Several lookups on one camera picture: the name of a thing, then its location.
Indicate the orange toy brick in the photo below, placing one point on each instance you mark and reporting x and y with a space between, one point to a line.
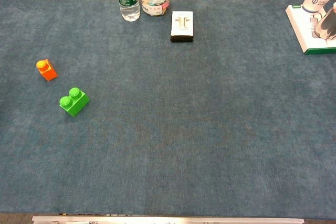
48 72

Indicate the green toy brick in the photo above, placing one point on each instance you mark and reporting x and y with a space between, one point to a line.
76 105

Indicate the blue felt table cloth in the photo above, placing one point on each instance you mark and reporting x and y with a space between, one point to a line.
168 116

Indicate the white box black base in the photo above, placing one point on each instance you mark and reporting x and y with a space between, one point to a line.
182 26

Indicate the flat white green box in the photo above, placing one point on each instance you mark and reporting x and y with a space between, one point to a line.
302 32

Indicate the shiny metal pitcher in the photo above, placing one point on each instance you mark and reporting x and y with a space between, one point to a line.
328 24

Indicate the aluminium rail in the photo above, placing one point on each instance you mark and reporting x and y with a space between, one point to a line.
168 220

